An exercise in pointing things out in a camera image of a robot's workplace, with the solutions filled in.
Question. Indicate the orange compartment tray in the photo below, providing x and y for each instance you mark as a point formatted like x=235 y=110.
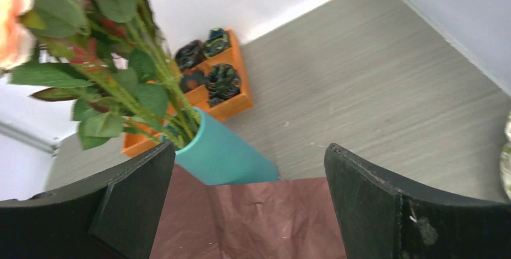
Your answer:
x=135 y=144

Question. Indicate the dark red wrapping paper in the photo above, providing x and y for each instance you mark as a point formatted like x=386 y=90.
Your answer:
x=281 y=219

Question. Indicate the black rolled sock top left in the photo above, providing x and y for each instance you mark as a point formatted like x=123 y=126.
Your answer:
x=190 y=55

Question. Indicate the crumpled printed cloth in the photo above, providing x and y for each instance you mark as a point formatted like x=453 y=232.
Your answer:
x=505 y=160

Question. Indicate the dark green rolled sock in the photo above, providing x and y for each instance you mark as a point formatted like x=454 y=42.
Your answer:
x=222 y=82

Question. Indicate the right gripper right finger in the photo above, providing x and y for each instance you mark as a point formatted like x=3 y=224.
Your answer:
x=382 y=214

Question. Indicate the dark teal rolled sock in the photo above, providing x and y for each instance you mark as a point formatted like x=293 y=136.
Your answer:
x=218 y=41

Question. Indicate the cream peach roses stem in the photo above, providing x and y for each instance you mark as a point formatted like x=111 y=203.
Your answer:
x=17 y=42

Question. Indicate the teal vase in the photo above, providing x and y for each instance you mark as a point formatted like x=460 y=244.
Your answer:
x=218 y=156

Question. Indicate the peach rose stem with bud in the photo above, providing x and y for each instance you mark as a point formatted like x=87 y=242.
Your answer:
x=109 y=58

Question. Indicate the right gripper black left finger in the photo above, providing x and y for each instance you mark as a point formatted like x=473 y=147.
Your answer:
x=111 y=214

